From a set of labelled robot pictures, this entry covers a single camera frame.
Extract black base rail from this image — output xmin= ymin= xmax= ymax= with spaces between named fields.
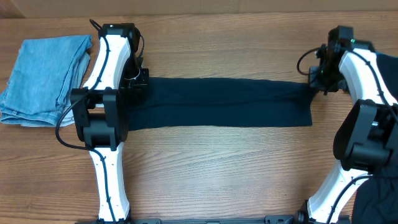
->
xmin=74 ymin=214 xmax=352 ymax=224

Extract folded light blue jeans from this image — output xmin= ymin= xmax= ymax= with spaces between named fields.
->
xmin=1 ymin=35 xmax=91 ymax=127

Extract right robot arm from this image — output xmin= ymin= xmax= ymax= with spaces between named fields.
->
xmin=291 ymin=26 xmax=397 ymax=223

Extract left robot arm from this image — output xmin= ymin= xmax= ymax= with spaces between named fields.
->
xmin=70 ymin=21 xmax=149 ymax=223

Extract dark navy t-shirt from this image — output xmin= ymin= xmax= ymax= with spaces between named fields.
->
xmin=127 ymin=78 xmax=315 ymax=131

